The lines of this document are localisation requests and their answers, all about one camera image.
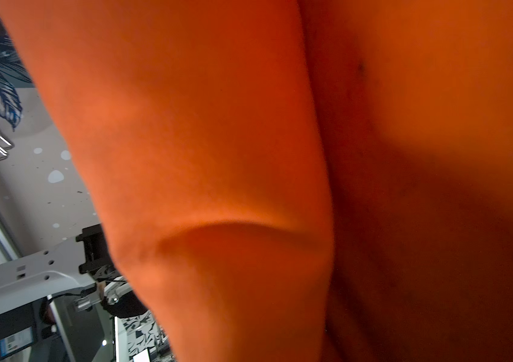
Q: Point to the orange garment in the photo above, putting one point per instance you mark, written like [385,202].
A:
[294,180]

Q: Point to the aluminium mounting rail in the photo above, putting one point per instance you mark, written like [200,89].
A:
[41,274]

